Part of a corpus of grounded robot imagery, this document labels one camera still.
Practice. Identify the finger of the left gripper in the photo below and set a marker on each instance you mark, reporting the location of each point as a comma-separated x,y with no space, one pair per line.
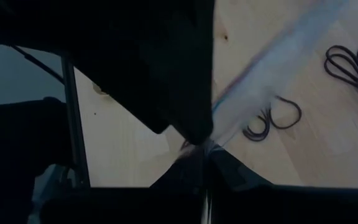
172,77

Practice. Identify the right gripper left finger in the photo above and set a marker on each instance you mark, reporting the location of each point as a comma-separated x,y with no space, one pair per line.
135,208

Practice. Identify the clear zip bag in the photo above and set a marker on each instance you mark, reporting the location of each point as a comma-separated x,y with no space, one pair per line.
275,62

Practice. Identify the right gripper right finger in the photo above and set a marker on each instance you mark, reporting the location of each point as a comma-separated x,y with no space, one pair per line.
275,208

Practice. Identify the loose dark rubber bands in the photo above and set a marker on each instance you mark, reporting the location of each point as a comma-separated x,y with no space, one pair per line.
259,135

